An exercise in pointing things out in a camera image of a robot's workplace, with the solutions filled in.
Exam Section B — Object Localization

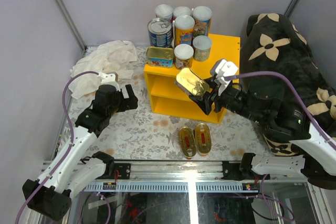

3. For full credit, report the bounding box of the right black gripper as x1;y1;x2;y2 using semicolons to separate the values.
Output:
187;74;263;124

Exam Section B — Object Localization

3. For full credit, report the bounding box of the gold rectangular tin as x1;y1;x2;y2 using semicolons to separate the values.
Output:
175;67;210;97
146;47;174;68

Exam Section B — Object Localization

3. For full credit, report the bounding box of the gold oval tin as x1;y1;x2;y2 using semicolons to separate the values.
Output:
194;123;212;156
178;126;196;159

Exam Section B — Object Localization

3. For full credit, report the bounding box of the white lid small can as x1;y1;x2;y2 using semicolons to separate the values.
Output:
174;44;194;70

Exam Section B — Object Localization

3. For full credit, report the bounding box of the grey lid small can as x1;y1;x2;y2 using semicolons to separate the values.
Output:
193;35;212;62

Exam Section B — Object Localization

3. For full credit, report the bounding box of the blue labelled gold-top can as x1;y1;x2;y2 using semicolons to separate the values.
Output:
147;18;172;48

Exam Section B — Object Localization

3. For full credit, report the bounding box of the orange blue tall canister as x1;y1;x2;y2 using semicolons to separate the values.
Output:
174;15;195;46

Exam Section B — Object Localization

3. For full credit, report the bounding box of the clear jar colourful candy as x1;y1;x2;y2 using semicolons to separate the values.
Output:
192;6;212;38

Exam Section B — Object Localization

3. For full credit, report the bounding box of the white red snack canister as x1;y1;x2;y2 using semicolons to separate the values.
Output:
173;6;192;20

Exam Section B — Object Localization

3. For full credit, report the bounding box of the white orange snack canister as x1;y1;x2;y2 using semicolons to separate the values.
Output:
155;4;173;21

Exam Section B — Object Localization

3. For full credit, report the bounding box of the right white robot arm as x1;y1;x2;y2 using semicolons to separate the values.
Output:
189;84;335;190

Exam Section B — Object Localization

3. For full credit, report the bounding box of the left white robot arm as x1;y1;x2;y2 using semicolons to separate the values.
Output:
23;84;138;221

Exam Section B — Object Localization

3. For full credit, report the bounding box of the yellow wooden shelf cabinet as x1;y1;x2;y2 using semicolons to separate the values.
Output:
144;34;240;123

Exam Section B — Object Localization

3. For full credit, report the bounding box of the crumpled cream cloth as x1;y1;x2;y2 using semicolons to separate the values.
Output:
69;40;138;99

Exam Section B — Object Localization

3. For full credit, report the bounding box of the black floral plush blanket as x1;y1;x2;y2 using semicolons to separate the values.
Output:
240;13;336;156

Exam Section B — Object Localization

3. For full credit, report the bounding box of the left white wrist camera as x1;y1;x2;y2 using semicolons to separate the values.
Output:
97;72;120;91

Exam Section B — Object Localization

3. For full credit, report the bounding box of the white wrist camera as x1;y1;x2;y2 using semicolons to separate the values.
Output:
97;72;120;91
210;59;238;96

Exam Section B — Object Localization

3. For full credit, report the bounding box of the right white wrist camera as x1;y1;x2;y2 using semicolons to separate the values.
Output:
210;59;238;96

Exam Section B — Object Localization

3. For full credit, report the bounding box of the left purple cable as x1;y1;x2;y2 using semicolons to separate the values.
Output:
14;70;103;224

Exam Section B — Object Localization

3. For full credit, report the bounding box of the purple cable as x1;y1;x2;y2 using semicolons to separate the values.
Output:
225;71;336;222
14;70;103;224

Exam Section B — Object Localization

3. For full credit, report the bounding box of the aluminium mounting rail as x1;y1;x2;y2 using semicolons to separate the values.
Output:
39;159;321;193

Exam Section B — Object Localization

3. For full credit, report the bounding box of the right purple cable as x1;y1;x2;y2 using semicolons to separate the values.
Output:
225;71;336;222

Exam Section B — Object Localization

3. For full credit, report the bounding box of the left metal corner post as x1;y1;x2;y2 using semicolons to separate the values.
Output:
54;0;87;52

